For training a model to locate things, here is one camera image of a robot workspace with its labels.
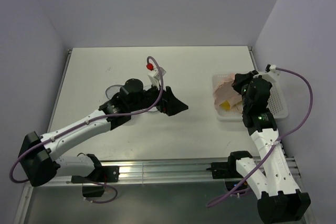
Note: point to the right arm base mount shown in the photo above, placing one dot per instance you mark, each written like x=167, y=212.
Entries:
x=221, y=170

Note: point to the white mesh laundry bag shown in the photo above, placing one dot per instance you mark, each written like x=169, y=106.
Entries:
x=109, y=107

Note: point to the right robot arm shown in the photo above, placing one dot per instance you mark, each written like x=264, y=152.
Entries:
x=279, y=198

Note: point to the aluminium rail frame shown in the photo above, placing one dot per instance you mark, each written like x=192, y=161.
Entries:
x=188, y=71

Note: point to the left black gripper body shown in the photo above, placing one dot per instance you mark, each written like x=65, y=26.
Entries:
x=147, y=98

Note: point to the pink bra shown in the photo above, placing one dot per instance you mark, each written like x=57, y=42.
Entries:
x=223, y=91

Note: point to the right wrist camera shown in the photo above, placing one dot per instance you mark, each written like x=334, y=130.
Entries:
x=270, y=74

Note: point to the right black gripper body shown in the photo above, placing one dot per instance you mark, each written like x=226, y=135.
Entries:
x=245, y=99

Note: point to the yellow cloth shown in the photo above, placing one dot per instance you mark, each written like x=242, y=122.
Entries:
x=226, y=105

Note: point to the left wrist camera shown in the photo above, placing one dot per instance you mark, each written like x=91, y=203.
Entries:
x=153, y=75

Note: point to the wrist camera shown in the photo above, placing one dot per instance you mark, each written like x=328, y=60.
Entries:
x=153, y=75
x=270, y=74

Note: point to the white plastic basket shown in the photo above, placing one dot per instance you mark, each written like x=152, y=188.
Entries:
x=276, y=103

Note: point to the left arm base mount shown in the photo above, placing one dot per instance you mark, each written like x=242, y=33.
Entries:
x=98, y=183

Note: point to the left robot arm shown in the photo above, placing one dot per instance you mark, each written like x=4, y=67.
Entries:
x=42, y=156

